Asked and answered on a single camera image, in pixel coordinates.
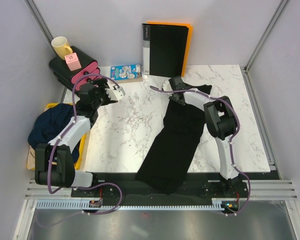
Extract pink drawer unit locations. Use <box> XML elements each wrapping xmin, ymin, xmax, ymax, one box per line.
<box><xmin>49</xmin><ymin>36</ymin><xmax>100</xmax><ymax>94</ymax></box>

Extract black and orange file folder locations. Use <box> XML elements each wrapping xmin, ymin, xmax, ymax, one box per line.
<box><xmin>142</xmin><ymin>21</ymin><xmax>193</xmax><ymax>78</ymax></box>

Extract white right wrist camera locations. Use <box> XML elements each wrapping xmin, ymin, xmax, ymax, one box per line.
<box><xmin>161</xmin><ymin>80</ymin><xmax>173</xmax><ymax>92</ymax></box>

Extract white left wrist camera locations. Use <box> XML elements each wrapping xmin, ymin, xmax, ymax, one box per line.
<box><xmin>105</xmin><ymin>86</ymin><xmax>126</xmax><ymax>102</ymax></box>

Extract yellow mug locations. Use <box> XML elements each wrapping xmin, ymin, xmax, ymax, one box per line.
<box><xmin>51</xmin><ymin>36</ymin><xmax>73</xmax><ymax>60</ymax></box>

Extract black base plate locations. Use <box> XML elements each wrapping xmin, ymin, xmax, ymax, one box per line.
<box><xmin>69</xmin><ymin>171</ymin><xmax>282</xmax><ymax>200</ymax></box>

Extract black t-shirt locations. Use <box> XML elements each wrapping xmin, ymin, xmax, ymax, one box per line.
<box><xmin>137</xmin><ymin>100</ymin><xmax>206</xmax><ymax>180</ymax></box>

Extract yellow plastic bin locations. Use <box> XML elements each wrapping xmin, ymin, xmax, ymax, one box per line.
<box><xmin>44</xmin><ymin>102</ymin><xmax>87</xmax><ymax>172</ymax></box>

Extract pink cube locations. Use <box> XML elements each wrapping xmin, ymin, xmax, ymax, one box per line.
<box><xmin>64</xmin><ymin>52</ymin><xmax>82</xmax><ymax>71</ymax></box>

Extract aluminium frame rail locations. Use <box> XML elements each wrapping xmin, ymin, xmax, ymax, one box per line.
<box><xmin>25</xmin><ymin>179</ymin><xmax>297</xmax><ymax>201</ymax></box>

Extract blue paperback book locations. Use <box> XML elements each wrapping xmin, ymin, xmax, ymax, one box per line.
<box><xmin>110</xmin><ymin>64</ymin><xmax>143</xmax><ymax>83</ymax></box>

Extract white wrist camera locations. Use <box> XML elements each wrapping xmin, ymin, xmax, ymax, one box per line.
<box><xmin>161</xmin><ymin>80</ymin><xmax>173</xmax><ymax>92</ymax></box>
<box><xmin>105</xmin><ymin>86</ymin><xmax>126</xmax><ymax>102</ymax></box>

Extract grey cable duct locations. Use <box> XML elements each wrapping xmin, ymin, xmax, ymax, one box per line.
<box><xmin>35</xmin><ymin>199</ymin><xmax>235</xmax><ymax>211</ymax></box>

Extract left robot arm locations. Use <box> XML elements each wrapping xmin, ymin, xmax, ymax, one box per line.
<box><xmin>34</xmin><ymin>73</ymin><xmax>125</xmax><ymax>197</ymax></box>

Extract navy blue t-shirt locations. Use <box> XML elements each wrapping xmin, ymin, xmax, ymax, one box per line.
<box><xmin>28</xmin><ymin>103</ymin><xmax>74</xmax><ymax>150</ymax></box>

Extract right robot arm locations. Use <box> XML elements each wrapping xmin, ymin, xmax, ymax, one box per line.
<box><xmin>162</xmin><ymin>76</ymin><xmax>249</xmax><ymax>197</ymax></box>

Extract beige t-shirt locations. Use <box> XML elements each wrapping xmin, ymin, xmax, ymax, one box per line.
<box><xmin>26</xmin><ymin>146</ymin><xmax>36</xmax><ymax>170</ymax></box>

